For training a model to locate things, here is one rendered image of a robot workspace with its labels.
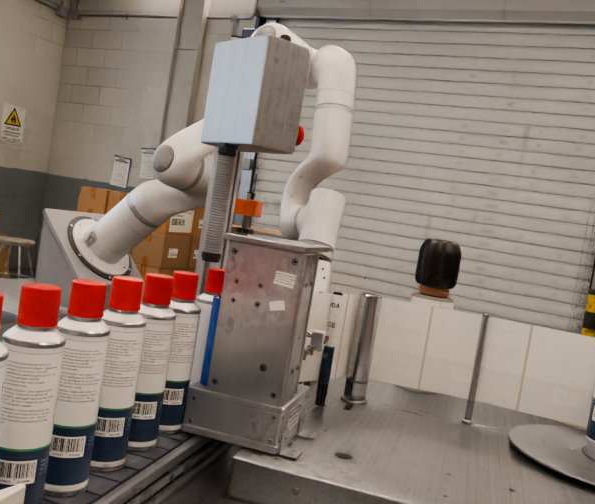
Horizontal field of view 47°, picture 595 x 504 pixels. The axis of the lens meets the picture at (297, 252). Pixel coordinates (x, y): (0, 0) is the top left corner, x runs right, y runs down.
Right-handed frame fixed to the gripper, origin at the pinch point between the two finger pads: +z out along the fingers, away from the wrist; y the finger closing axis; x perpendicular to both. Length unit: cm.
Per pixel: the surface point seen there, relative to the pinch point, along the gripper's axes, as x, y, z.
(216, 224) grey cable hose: -36.3, -9.3, -8.0
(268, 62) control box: -47, -4, -34
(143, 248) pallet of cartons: 296, -198, -89
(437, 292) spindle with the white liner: -12.7, 28.9, -9.5
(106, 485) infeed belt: -75, 4, 34
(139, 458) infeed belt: -67, 3, 31
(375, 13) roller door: 334, -82, -334
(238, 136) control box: -41.3, -7.9, -22.9
